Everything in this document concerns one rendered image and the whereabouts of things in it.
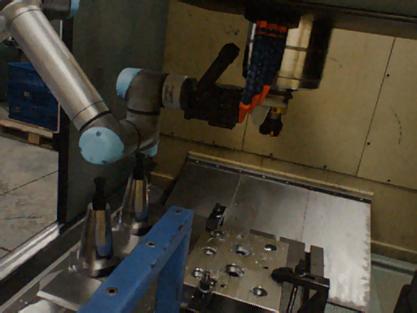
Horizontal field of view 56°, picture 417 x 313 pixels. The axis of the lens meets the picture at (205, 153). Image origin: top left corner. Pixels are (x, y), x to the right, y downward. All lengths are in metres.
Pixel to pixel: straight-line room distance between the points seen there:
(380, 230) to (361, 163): 0.34
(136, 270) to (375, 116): 1.50
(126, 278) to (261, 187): 1.44
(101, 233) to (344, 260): 1.33
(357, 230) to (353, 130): 0.44
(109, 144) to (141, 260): 0.29
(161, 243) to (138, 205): 0.07
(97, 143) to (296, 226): 1.18
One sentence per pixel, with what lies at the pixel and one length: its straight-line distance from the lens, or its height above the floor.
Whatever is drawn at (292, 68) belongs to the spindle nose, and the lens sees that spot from 0.72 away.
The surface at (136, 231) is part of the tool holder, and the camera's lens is 0.58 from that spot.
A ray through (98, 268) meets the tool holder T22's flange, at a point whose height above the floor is 1.22.
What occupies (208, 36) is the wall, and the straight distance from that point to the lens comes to 1.87.
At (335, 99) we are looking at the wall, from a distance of 1.82.
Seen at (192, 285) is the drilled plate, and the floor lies 0.99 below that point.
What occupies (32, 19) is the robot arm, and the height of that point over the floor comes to 1.48.
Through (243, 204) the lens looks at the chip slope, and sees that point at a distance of 1.79.
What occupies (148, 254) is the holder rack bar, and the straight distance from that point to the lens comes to 0.52.
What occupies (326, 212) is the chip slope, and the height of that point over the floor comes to 0.80.
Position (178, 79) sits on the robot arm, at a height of 1.40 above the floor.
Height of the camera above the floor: 1.52
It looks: 18 degrees down
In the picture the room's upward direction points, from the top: 9 degrees clockwise
